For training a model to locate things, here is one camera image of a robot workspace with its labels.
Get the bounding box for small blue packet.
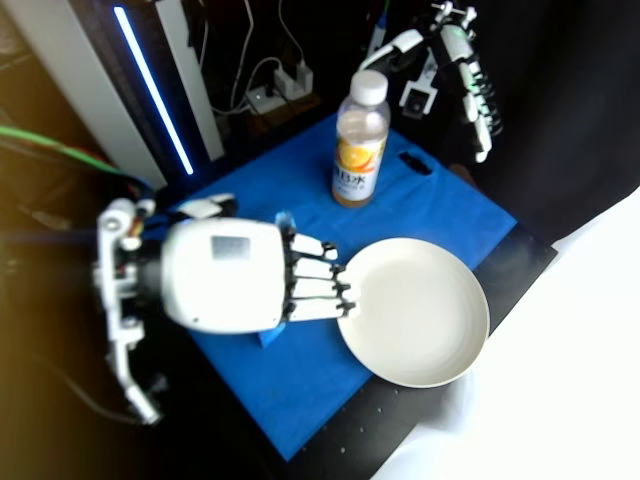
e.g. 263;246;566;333
257;210;297;349

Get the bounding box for blue fabric bag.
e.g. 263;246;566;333
167;112;519;462

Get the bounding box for orange juice bottle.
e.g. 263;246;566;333
330;69;392;209

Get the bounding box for white adapter with cable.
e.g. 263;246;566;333
367;10;391;55

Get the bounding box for white backdrop cloth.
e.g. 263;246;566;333
372;184;640;480

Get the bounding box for white power strip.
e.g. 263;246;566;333
245;62;317;115

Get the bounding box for white power cable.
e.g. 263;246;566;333
208;0;257;117

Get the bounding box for white column with blue light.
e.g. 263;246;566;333
9;0;226;189

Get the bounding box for white round plate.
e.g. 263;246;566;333
336;237;491;389

